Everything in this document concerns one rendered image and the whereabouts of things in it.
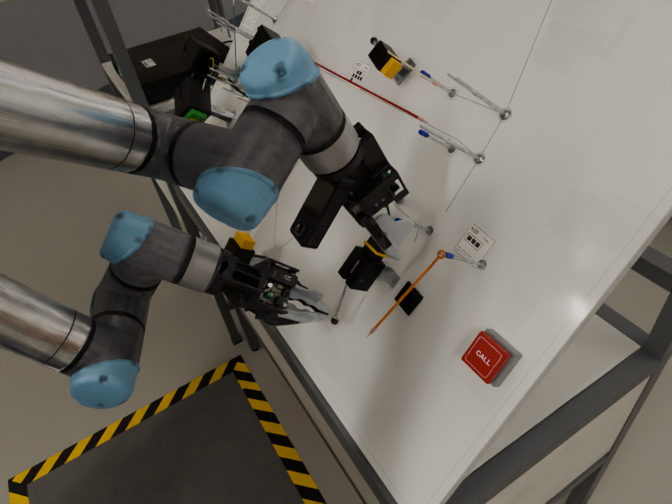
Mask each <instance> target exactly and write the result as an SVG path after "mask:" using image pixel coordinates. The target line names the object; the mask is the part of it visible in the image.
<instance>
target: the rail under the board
mask: <svg viewBox="0 0 672 504"><path fill-rule="evenodd" d="M172 185H173V187H174V189H175V192H176V194H177V197H178V199H179V200H180V202H181V204H182V205H183V207H184V208H185V210H186V211H187V213H188V214H189V216H190V217H191V219H192V220H193V222H194V223H195V225H196V226H197V228H198V229H199V231H200V232H201V234H202V235H203V236H205V237H206V238H207V242H210V243H213V244H215V245H218V246H220V245H219V244H218V242H217V241H216V239H215V238H214V236H213V235H212V233H211V232H210V230H209V229H208V228H207V226H206V225H205V223H204V222H203V220H202V219H201V217H200V216H199V215H198V213H197V212H196V210H195V209H194V207H193V206H192V204H191V203H190V201H189V200H188V199H187V197H186V196H185V194H184V193H183V191H182V190H181V188H180V187H179V186H178V185H175V184H172ZM220 249H221V246H220ZM259 321H260V323H261V324H262V326H263V327H264V329H265V330H266V332H267V333H268V335H269V336H270V338H271V339H272V341H273V342H274V344H275V345H276V347H277V348H278V350H279V351H280V353H281V354H282V356H283V358H284V359H285V361H286V362H287V364H288V365H289V367H290V368H291V370H292V371H293V373H294V374H295V376H296V377H297V379H298V380H299V382H300V383H301V385H302V386H303V388H304V389H305V391H306V392H307V394H308V395H309V397H310V398H311V400H312V401H313V403H314V404H315V406H316V407H317V409H318V410H319V412H320V413H321V415H322V416H323V418H324V419H325V421H326V422H327V424H328V425H329V427H330V428H331V430H332V431H333V433H334V435H335V436H336V438H337V439H338V441H339V442H340V444H341V445H342V447H343V448H344V450H345V451H346V453H347V454H348V456H349V457H350V459H351V460H352V462H353V463H354V465H355V466H356V468H357V469H358V471H359V472H360V474H361V475H362V477H363V478H364V480H365V481H366V483H367V484H368V486H369V487H370V489H371V490H372V492H373V493H374V495H375V496H376V498H377V499H378V501H379V502H380V504H398V503H397V502H396V500H395V499H394V497H393V496H392V495H391V493H390V492H389V490H388V489H387V487H386V486H385V484H384V483H383V482H382V480H381V479H380V477H379V476H378V474H377V473H376V471H375V470H374V468H373V467H372V466H371V464H370V463H369V461H368V460H367V458H366V457H365V455H364V454H363V452H362V451H361V450H360V448H359V447H358V445H357V444H356V442H355V441H354V439H353V438H352V437H351V435H350V434H349V432H348V431H347V429H346V428H345V426H344V425H343V423H342V422H341V421H340V419H339V418H338V416H337V415H336V413H335V412H334V410H333V409H332V408H331V406H330V405H329V403H328V402H327V400H326V399H325V397H324V396H323V394H322V393H321V392H320V390H319V389H318V387H317V386H316V384H315V383H314V381H313V380H312V378H311V377H310V376H309V374H308V373H307V371H306V370H305V368H304V367H303V365H302V364H301V363H300V361H299V360H298V358H297V357H296V355H295V354H294V352H293V351H292V349H291V348H290V347H289V345H288V344H287V342H286V341H285V339H284V338H283V336H282V335H281V334H280V332H279V331H278V329H277V328H276V326H273V325H269V324H267V323H265V322H263V321H261V320H259Z"/></svg>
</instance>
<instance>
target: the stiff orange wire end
mask: <svg viewBox="0 0 672 504"><path fill-rule="evenodd" d="M439 252H443V256H442V257H440V256H439ZM445 255H446V253H445V251H444V250H439V251H438V252H437V257H436V259H435V260H434V261H433V262H432V263H431V264H430V265H429V266H428V268H427V269H426V270H425V271H424V272H423V273H422V274H421V275H420V276H419V278H418V279H417V280H416V281H415V282H414V283H413V284H412V285H411V286H410V288H409V289H408V290H407V291H406V292H405V293H404V294H403V295H402V296H401V298H400V299H399V300H398V301H397V302H396V303H395V304H394V305H393V307H392V308H391V309H390V310H389V311H388V312H387V313H386V314H385V315H384V317H383V318H382V319H381V320H380V321H379V322H378V323H377V324H376V325H375V326H374V327H373V328H372V329H371V330H370V333H369V334H368V335H367V337H368V336H369V335H370V334H372V333H374V332H375V330H376V329H377V327H378V326H379V325H380V324H381V323H382V322H383V321H384V320H385V319H386V317H387V316H388V315H389V314H390V313H391V312H392V311H393V310H394V309H395V308H396V306H397V305H398V304H399V303H400V302H401V301H402V300H403V299H404V298H405V296H406V295H407V294H408V293H409V292H410V291H411V290H412V289H413V288H414V286H415V285H416V284H417V283H418V282H419V281H420V280H421V279H422V278H423V276H424V275H425V274H426V273H427V272H428V271H429V270H430V269H431V268H432V267H433V265H434V264H435V263H436V262H437V261H438V260H439V259H443V258H444V257H445Z"/></svg>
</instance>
